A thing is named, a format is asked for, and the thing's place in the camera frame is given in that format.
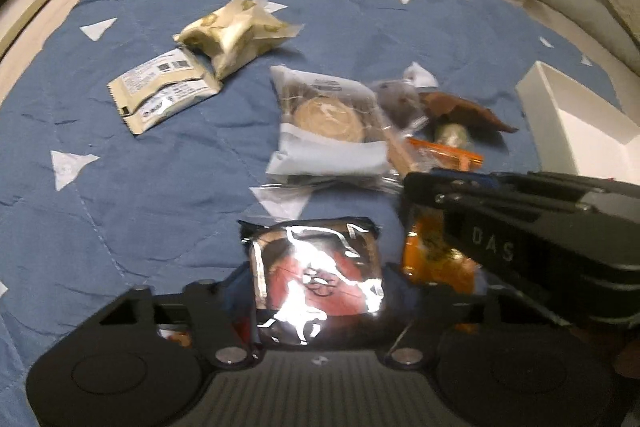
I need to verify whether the puffy beige snack packet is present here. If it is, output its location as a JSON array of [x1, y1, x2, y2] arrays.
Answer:
[[172, 0, 306, 80]]

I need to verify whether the flat beige snack packet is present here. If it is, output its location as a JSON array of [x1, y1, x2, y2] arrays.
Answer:
[[107, 48, 223, 136]]

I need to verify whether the brown snack packet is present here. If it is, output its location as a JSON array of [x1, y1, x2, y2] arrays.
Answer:
[[420, 91, 520, 135]]

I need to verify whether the long orange snack packet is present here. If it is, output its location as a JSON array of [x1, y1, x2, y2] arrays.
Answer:
[[405, 136, 485, 170]]

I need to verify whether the red foil snack packet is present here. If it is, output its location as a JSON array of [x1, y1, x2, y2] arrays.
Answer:
[[237, 217, 386, 348]]

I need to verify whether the orange foil snack packet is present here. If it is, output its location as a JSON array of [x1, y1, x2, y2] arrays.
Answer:
[[400, 212, 478, 295]]

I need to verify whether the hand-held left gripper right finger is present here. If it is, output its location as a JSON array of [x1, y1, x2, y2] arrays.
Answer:
[[381, 262, 506, 370]]

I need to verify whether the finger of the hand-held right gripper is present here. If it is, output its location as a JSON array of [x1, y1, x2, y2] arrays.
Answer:
[[402, 172, 481, 230], [432, 167, 601, 198]]

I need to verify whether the clear round cookie packet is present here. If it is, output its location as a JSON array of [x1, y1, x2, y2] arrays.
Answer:
[[264, 66, 396, 180]]

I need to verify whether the white cardboard box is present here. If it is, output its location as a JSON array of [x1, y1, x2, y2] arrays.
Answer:
[[515, 61, 640, 185]]

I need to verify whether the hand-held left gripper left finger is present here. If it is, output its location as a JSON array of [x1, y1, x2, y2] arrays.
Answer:
[[94, 261, 253, 370]]

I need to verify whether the grey-brown pastry packet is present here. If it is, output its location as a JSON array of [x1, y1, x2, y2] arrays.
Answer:
[[372, 62, 441, 130]]

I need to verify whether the blue quilted mat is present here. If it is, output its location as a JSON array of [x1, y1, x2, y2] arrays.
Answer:
[[0, 0, 626, 427]]

